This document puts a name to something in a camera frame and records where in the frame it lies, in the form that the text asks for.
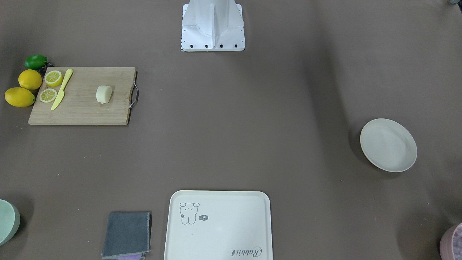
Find beige round plate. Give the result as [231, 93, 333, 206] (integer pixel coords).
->
[359, 118, 418, 173]

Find cream rabbit tray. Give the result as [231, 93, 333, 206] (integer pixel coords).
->
[164, 190, 274, 260]

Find grey folded cloth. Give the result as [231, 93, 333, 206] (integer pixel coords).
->
[102, 211, 151, 260]

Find wooden cutting board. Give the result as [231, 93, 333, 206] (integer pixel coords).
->
[28, 66, 137, 125]

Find yellow plastic knife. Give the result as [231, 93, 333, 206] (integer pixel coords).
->
[51, 69, 74, 111]

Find upper lemon half slice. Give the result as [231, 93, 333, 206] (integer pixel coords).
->
[44, 70, 64, 87]

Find lemon half slice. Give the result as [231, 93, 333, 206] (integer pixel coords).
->
[44, 70, 64, 87]
[38, 88, 58, 103]

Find lower lemon half slice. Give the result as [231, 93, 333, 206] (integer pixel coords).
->
[38, 88, 58, 103]

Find dark grapes beside lime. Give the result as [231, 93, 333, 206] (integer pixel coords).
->
[38, 62, 54, 76]

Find whole lemon near lime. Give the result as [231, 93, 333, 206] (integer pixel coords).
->
[18, 69, 42, 90]

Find green lime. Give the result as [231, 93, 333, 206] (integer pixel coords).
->
[24, 54, 48, 70]

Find whole lemon outer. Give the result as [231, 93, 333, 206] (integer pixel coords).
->
[4, 87, 36, 107]

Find mint green bowl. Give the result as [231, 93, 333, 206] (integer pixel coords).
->
[0, 199, 20, 245]

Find pink bowl with ice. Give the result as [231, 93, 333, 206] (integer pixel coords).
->
[439, 223, 462, 260]

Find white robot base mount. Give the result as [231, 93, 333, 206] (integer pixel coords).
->
[180, 0, 246, 52]

